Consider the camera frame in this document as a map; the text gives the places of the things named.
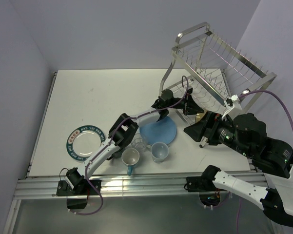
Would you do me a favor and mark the blue plastic plate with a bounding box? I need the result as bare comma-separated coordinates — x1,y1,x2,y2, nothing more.
139,117,177,145

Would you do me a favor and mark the stainless steel dish rack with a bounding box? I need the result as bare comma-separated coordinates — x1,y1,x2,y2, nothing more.
159,22,276,118

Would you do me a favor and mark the black mug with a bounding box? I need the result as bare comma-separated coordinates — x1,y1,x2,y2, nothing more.
107,149,124,161

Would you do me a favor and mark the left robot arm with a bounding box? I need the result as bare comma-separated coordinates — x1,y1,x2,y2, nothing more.
65,87,202,195

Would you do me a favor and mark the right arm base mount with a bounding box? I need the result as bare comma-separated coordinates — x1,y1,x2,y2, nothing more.
183,176,232,210

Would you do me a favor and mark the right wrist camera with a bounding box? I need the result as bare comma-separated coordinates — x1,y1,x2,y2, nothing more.
222,95,242,119

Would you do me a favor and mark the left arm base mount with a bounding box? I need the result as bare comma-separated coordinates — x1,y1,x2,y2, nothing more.
56,180,98,210

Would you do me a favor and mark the clear plastic glass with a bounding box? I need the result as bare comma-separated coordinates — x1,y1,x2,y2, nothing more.
131,136,148,153

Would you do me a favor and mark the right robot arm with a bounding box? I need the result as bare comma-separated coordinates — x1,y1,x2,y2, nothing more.
184,112,293,228

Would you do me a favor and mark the white plate green rim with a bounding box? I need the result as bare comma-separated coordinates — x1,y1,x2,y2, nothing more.
66,125,106,162

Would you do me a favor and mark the teal mug white inside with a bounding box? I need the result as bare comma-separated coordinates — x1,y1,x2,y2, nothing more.
121,148,140,176

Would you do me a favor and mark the grey blue plastic cup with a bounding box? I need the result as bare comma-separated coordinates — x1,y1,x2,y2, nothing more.
150,142,169,163

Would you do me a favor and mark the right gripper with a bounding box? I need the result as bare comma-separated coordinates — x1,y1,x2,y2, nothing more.
182,108,251,156

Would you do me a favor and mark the black bowl tan outside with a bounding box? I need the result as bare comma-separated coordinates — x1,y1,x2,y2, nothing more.
195,113,205,123

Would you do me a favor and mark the aluminium mounting rail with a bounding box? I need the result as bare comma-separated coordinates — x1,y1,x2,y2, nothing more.
13,170,261,201

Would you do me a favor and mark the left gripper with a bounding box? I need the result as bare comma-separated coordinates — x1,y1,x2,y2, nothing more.
166,94,203,117

